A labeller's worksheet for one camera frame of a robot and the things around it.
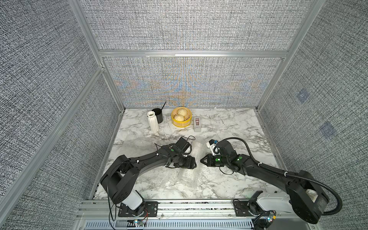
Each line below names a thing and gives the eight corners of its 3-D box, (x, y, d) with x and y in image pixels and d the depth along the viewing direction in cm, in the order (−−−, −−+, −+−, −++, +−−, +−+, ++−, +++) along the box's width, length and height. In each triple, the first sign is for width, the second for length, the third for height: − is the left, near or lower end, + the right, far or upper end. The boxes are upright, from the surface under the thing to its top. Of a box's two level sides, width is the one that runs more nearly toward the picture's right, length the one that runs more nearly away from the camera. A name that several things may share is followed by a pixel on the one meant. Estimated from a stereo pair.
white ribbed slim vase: (151, 133, 106) (146, 118, 92) (152, 126, 110) (147, 110, 97) (158, 133, 106) (154, 118, 93) (159, 126, 110) (156, 110, 97)
